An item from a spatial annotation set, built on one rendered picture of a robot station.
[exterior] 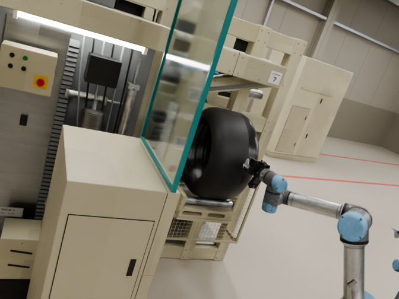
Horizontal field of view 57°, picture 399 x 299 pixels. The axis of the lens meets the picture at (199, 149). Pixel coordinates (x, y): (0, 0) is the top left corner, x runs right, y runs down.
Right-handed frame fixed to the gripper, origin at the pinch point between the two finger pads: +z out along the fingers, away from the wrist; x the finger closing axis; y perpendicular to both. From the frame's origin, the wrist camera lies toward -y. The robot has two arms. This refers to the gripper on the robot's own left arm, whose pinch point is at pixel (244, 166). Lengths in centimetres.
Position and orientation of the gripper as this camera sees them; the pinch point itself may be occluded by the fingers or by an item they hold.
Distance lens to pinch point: 208.1
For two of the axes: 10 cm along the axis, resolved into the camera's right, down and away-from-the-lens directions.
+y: 2.6, -9.5, -1.9
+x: -8.9, -1.6, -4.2
